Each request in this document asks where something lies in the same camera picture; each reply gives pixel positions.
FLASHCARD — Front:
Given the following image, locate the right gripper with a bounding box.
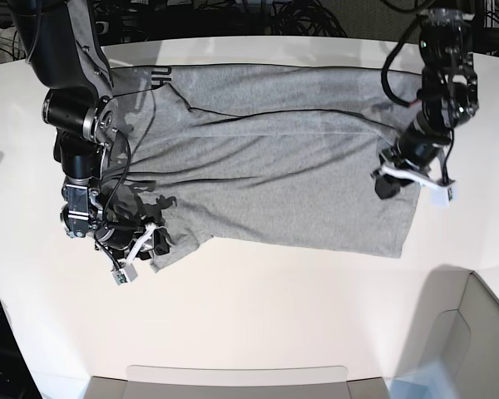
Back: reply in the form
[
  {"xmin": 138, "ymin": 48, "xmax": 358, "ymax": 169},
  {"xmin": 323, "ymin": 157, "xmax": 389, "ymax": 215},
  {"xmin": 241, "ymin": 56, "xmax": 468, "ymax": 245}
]
[{"xmin": 93, "ymin": 224, "xmax": 171, "ymax": 261}]

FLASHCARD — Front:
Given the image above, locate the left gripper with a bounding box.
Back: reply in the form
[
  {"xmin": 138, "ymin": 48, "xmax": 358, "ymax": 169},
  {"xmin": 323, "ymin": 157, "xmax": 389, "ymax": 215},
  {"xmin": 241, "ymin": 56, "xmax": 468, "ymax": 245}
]
[{"xmin": 380, "ymin": 124, "xmax": 450, "ymax": 174}]

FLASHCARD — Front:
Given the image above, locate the grey T-shirt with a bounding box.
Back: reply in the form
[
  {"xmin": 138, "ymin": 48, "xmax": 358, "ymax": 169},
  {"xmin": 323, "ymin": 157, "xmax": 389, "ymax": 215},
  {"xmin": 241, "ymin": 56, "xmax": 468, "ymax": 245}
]
[{"xmin": 112, "ymin": 64, "xmax": 419, "ymax": 270}]

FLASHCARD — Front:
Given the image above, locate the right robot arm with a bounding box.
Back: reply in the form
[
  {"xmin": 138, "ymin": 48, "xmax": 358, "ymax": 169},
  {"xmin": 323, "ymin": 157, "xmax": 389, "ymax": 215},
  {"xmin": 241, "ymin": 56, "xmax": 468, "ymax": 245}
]
[{"xmin": 9, "ymin": 1, "xmax": 414, "ymax": 267}]

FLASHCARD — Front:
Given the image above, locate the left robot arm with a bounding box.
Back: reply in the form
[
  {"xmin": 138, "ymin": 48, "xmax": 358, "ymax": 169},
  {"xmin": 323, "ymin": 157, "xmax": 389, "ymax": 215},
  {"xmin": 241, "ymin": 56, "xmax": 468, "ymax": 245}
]
[{"xmin": 381, "ymin": 8, "xmax": 479, "ymax": 183}]

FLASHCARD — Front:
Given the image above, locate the beige plastic bin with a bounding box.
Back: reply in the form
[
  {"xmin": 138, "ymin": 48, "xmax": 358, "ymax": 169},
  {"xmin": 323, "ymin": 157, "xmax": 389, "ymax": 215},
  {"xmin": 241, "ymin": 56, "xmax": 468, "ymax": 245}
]
[{"xmin": 84, "ymin": 365, "xmax": 390, "ymax": 398}]

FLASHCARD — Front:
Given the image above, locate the beige bin at right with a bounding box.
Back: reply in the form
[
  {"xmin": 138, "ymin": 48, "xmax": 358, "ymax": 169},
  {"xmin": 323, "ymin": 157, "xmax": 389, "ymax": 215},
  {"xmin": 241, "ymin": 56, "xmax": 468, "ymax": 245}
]
[{"xmin": 413, "ymin": 273, "xmax": 499, "ymax": 398}]

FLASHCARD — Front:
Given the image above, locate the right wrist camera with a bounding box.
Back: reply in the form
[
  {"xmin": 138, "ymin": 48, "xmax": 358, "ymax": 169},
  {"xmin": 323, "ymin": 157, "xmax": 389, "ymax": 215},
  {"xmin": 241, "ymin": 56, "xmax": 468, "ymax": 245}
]
[{"xmin": 111, "ymin": 264, "xmax": 138, "ymax": 286}]

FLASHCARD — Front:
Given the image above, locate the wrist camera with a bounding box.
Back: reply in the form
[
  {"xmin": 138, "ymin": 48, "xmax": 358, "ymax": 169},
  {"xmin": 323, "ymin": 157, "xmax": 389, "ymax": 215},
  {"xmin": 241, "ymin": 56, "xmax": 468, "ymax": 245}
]
[
  {"xmin": 430, "ymin": 181, "xmax": 457, "ymax": 207},
  {"xmin": 111, "ymin": 264, "xmax": 138, "ymax": 286}
]

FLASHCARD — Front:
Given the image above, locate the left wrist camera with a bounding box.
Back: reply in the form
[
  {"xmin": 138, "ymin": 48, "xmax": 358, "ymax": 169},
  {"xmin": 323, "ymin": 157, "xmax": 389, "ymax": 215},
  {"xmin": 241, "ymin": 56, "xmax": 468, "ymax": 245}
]
[{"xmin": 430, "ymin": 181, "xmax": 457, "ymax": 207}]

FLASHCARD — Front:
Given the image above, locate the black cable bundle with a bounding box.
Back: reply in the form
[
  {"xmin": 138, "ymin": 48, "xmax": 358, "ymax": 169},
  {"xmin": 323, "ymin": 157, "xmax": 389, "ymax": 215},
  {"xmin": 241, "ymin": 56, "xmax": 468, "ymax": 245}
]
[{"xmin": 269, "ymin": 0, "xmax": 348, "ymax": 38}]

